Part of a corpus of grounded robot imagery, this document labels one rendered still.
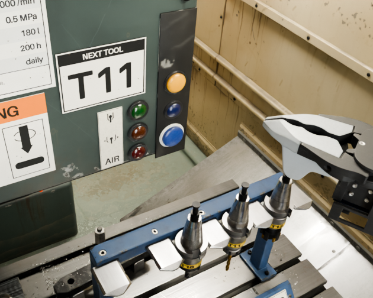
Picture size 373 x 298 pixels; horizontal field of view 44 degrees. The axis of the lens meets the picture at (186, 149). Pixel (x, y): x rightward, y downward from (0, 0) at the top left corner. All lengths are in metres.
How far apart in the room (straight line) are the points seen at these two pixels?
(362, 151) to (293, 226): 1.07
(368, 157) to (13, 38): 0.35
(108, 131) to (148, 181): 1.39
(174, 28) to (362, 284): 1.10
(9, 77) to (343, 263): 1.20
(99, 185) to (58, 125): 1.41
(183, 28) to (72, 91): 0.14
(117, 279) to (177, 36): 0.49
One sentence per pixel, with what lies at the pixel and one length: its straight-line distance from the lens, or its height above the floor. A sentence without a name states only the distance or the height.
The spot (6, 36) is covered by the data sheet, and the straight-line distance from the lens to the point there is 0.45.
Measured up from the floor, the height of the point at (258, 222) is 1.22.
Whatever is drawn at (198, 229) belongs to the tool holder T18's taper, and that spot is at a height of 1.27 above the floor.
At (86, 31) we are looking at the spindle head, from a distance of 0.47.
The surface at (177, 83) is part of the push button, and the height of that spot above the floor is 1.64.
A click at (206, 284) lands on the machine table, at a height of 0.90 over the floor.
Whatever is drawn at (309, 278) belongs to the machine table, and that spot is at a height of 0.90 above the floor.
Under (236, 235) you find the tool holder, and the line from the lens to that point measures 0.93.
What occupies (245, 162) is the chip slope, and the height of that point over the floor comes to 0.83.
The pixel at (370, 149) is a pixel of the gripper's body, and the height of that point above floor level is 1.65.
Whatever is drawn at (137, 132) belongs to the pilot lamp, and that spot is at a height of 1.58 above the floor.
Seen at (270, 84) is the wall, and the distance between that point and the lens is 1.55.
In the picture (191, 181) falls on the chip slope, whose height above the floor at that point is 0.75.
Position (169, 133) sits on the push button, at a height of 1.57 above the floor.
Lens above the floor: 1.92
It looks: 40 degrees down
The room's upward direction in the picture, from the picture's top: 5 degrees clockwise
